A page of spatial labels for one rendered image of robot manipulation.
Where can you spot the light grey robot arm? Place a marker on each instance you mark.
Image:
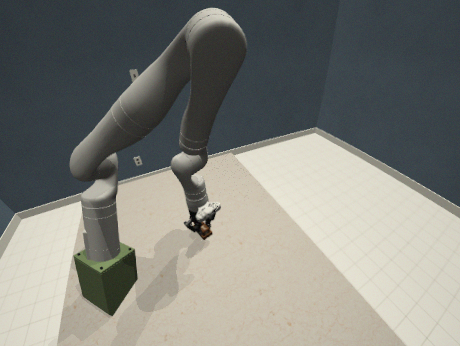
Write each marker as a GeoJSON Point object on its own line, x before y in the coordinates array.
{"type": "Point", "coordinates": [216, 46]}

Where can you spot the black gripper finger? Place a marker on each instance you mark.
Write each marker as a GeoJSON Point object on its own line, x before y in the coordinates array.
{"type": "Point", "coordinates": [208, 221]}
{"type": "Point", "coordinates": [195, 228]}

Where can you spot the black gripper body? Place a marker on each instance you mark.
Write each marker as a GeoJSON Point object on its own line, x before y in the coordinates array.
{"type": "Point", "coordinates": [193, 216]}

